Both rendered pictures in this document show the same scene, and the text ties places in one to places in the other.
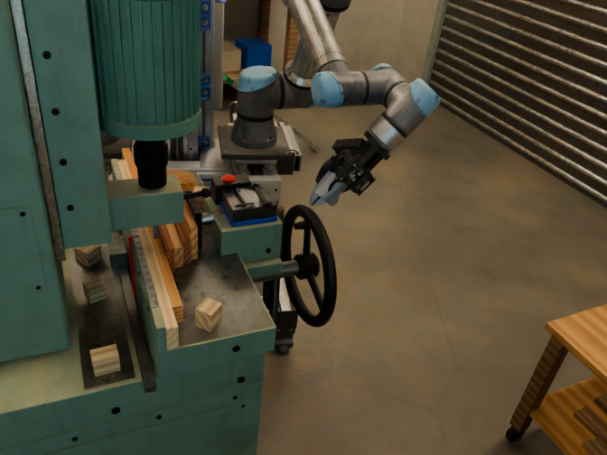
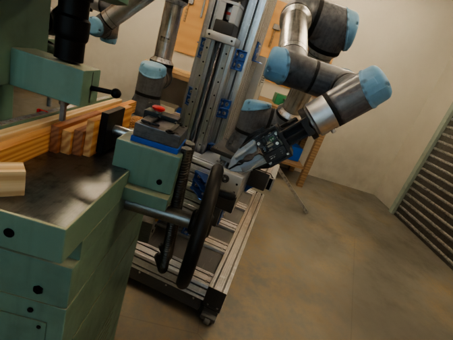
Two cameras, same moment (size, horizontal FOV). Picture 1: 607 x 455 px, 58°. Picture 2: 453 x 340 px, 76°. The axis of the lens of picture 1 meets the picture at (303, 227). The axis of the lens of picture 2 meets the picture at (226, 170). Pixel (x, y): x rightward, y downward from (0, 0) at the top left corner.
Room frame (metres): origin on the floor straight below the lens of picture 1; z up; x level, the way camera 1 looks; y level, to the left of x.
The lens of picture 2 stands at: (0.51, -0.26, 1.17)
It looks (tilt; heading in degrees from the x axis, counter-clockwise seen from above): 20 degrees down; 23
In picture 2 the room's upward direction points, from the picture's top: 19 degrees clockwise
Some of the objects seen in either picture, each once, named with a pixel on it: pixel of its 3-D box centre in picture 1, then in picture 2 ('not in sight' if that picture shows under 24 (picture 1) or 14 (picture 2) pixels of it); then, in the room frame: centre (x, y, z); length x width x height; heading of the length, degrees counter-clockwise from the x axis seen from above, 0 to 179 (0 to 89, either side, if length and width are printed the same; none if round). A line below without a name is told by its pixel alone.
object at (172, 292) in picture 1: (146, 219); (87, 123); (0.98, 0.34, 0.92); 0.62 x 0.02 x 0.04; 27
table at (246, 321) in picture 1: (203, 249); (114, 163); (0.97, 0.21, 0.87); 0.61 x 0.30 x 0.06; 27
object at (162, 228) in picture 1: (162, 235); (78, 129); (0.92, 0.29, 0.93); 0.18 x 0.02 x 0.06; 27
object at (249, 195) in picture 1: (243, 197); (162, 127); (1.01, 0.13, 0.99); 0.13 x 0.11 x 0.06; 27
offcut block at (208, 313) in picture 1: (209, 314); (8, 179); (0.71, 0.15, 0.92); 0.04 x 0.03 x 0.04; 159
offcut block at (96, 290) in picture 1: (94, 291); not in sight; (0.85, 0.41, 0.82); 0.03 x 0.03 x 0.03; 44
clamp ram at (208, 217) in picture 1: (207, 218); (123, 133); (0.97, 0.20, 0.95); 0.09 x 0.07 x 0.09; 27
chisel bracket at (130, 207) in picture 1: (143, 205); (56, 80); (0.87, 0.31, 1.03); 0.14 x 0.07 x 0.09; 117
